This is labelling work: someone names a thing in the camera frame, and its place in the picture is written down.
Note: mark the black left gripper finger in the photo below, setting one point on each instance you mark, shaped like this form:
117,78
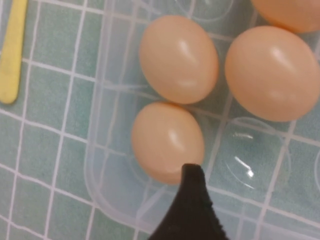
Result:
190,212

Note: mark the tan egg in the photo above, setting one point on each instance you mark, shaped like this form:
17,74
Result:
177,60
270,75
162,140
292,12

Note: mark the clear plastic egg box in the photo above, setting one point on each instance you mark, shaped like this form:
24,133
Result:
262,155

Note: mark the green checked tablecloth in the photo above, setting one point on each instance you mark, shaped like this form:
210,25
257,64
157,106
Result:
50,150

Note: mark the yellow plastic knife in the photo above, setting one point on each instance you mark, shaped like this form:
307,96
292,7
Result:
11,62

